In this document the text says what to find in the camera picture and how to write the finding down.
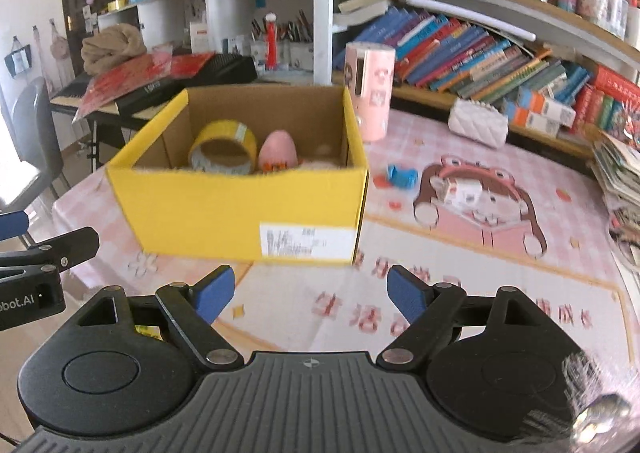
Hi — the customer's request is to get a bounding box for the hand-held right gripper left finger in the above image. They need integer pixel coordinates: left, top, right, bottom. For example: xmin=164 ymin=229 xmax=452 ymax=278
xmin=70 ymin=264 xmax=245 ymax=368

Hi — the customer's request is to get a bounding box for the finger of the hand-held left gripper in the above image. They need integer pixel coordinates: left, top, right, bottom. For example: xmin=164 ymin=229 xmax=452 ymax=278
xmin=0 ymin=210 xmax=30 ymax=244
xmin=0 ymin=227 xmax=101 ymax=284

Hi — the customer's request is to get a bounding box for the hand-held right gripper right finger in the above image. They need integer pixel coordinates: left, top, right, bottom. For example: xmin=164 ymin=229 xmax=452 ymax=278
xmin=376 ymin=264 xmax=556 ymax=368

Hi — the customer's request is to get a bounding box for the yellow cardboard box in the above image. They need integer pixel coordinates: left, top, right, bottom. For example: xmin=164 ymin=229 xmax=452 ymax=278
xmin=106 ymin=85 xmax=371 ymax=266

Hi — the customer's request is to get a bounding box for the pink egg toy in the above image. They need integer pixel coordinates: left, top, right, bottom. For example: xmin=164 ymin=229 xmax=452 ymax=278
xmin=258 ymin=129 xmax=301 ymax=174

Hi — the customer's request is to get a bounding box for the yellow tape roll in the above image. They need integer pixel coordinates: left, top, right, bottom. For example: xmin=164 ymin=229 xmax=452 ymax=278
xmin=189 ymin=120 xmax=259 ymax=176

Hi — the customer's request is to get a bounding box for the grey chair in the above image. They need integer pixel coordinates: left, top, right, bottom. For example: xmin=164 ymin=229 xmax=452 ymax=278
xmin=0 ymin=77 xmax=66 ymax=214

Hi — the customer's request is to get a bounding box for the small blue toy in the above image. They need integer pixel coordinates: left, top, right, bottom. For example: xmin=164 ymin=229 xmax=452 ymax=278
xmin=387 ymin=164 xmax=419 ymax=190

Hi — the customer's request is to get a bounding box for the small white box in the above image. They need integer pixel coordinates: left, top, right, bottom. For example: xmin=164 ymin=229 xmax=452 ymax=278
xmin=435 ymin=178 xmax=483 ymax=208

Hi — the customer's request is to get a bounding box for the black desk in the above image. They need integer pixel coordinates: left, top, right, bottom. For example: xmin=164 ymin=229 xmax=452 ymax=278
xmin=50 ymin=95 xmax=151 ymax=168

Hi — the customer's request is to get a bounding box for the blue hanging bag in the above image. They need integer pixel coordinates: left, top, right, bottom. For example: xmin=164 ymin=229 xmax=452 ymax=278
xmin=4 ymin=35 xmax=33 ymax=78

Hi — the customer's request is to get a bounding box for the black case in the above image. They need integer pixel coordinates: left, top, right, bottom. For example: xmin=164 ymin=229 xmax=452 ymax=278
xmin=116 ymin=75 xmax=187 ymax=116

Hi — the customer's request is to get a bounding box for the red paper sheet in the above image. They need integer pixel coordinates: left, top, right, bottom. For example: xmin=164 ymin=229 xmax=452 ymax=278
xmin=72 ymin=53 xmax=176 ymax=122

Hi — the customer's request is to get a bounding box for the white quilted pouch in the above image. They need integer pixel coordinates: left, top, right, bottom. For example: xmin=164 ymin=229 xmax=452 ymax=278
xmin=447 ymin=98 xmax=510 ymax=148

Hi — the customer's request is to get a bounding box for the pink cylindrical container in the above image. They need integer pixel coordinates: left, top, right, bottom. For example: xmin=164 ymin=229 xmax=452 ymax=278
xmin=345 ymin=42 xmax=396 ymax=142

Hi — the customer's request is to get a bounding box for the brown bundled cloth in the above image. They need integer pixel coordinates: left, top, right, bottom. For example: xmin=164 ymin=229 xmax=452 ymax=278
xmin=81 ymin=23 xmax=148 ymax=76

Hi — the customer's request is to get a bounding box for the red packet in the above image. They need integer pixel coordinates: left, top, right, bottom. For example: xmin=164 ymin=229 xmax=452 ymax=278
xmin=170 ymin=53 xmax=216 ymax=78

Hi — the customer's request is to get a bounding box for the black mesh bag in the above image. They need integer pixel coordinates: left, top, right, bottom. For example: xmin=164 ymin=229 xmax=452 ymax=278
xmin=192 ymin=53 xmax=258 ymax=86

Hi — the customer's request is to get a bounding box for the stack of magazines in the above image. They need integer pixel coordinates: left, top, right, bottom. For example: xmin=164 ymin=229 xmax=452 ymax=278
xmin=592 ymin=133 xmax=640 ymax=279

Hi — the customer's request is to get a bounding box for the long row of books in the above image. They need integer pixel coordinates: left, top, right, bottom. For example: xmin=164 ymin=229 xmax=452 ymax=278
xmin=382 ymin=8 xmax=640 ymax=144

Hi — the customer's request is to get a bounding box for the red and white bottle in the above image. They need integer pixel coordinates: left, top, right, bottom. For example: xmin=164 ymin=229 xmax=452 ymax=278
xmin=264 ymin=13 xmax=279 ymax=71

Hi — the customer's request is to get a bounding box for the row of scissors and pens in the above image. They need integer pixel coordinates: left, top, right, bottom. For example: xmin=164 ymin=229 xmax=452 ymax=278
xmin=250 ymin=10 xmax=313 ymax=44

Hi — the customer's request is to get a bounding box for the white bookshelf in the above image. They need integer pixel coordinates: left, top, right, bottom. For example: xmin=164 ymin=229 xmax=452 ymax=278
xmin=97 ymin=0 xmax=640 ymax=164

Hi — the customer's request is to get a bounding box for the white rolled paper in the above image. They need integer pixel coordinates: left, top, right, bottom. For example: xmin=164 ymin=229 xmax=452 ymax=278
xmin=405 ymin=0 xmax=537 ymax=41

